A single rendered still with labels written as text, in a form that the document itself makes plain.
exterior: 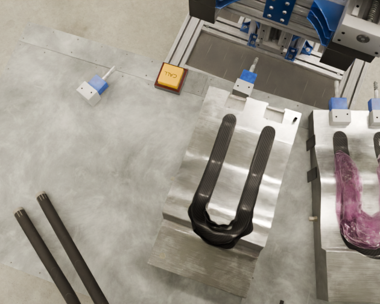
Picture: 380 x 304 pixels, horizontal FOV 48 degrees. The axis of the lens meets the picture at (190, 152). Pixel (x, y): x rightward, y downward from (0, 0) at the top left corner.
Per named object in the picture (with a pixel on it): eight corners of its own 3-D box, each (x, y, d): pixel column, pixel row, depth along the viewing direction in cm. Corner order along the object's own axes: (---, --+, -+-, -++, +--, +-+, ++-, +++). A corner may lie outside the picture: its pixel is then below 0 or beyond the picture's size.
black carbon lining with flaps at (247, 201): (223, 114, 118) (224, 101, 109) (280, 131, 116) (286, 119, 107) (181, 236, 109) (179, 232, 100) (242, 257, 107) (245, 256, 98)
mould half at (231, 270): (209, 98, 127) (209, 78, 114) (295, 124, 124) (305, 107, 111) (150, 263, 114) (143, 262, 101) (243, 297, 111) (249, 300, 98)
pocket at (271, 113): (265, 107, 120) (267, 102, 116) (283, 113, 119) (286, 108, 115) (260, 122, 119) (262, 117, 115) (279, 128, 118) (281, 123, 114)
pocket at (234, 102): (228, 96, 121) (229, 91, 117) (246, 102, 120) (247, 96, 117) (223, 111, 120) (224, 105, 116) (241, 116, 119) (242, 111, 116)
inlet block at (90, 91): (111, 66, 130) (107, 57, 125) (123, 75, 129) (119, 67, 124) (81, 97, 128) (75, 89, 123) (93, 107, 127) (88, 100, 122)
